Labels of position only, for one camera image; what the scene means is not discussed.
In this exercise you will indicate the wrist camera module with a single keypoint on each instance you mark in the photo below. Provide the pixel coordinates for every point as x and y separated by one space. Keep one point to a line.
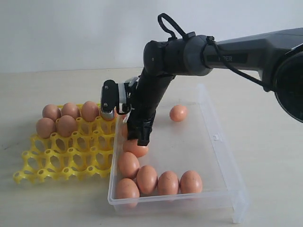
117 95

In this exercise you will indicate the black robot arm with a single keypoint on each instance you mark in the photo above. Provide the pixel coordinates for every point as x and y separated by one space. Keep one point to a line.
272 60

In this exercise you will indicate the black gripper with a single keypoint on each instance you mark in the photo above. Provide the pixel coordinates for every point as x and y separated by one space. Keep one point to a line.
146 98

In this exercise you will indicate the brown egg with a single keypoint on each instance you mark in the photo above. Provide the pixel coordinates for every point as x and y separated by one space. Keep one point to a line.
128 165
191 182
45 127
89 111
124 131
147 179
127 189
66 125
178 113
168 183
51 111
70 109
116 113
133 147

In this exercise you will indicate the yellow plastic egg tray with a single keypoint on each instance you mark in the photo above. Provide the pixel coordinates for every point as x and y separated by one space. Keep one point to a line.
87 152

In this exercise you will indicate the clear plastic container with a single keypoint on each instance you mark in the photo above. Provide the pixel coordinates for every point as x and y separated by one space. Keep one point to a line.
196 143

